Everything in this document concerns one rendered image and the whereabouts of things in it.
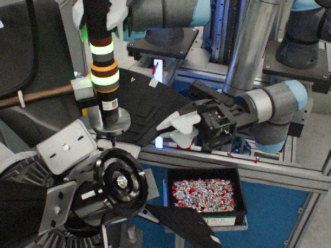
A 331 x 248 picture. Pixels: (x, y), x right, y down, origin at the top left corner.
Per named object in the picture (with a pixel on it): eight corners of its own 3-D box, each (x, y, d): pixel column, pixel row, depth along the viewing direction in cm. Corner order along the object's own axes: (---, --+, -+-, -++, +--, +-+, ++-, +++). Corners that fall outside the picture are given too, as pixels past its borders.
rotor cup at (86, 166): (34, 226, 57) (82, 208, 50) (51, 150, 65) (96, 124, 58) (102, 248, 65) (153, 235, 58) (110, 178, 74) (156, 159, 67)
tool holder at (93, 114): (85, 144, 60) (75, 97, 53) (77, 118, 65) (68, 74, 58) (135, 130, 62) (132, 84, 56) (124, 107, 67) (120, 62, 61)
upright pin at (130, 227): (126, 242, 82) (124, 227, 78) (129, 234, 83) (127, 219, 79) (135, 244, 81) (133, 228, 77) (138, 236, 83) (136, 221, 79)
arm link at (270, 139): (252, 126, 99) (258, 94, 92) (288, 144, 93) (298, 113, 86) (236, 140, 95) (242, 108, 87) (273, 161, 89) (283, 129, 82)
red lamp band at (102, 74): (94, 80, 54) (93, 73, 54) (88, 66, 57) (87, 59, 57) (121, 74, 56) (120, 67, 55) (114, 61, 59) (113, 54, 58)
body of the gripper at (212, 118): (212, 128, 71) (262, 112, 74) (192, 100, 76) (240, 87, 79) (207, 152, 76) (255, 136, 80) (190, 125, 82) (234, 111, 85)
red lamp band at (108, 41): (93, 48, 52) (91, 41, 51) (88, 38, 54) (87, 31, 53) (114, 44, 52) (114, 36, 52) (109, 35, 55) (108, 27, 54)
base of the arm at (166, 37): (151, 26, 143) (151, 2, 136) (188, 31, 139) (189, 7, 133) (138, 43, 132) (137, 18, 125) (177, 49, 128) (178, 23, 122)
